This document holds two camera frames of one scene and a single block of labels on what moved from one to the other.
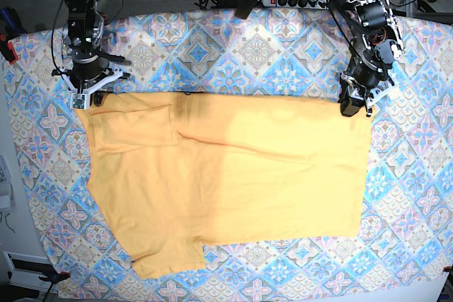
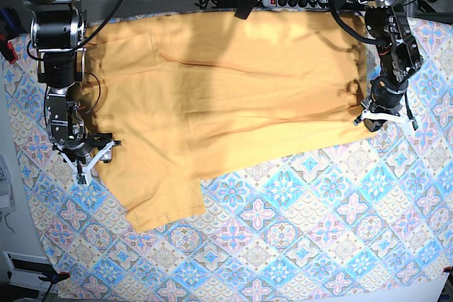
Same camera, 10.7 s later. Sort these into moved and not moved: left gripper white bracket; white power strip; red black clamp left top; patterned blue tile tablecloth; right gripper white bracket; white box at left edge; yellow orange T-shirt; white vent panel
Moved: left gripper white bracket; yellow orange T-shirt; right gripper white bracket
Not moved: red black clamp left top; white power strip; white vent panel; patterned blue tile tablecloth; white box at left edge
